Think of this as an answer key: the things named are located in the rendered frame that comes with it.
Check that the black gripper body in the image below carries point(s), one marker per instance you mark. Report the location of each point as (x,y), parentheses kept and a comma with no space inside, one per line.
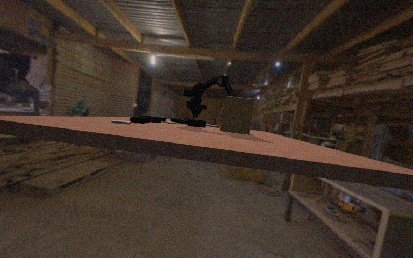
(198,106)

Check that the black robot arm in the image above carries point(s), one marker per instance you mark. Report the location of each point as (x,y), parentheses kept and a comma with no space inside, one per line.
(199,88)

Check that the dark grey controller unit with green switches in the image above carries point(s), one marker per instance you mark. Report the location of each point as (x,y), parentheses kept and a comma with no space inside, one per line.
(196,123)

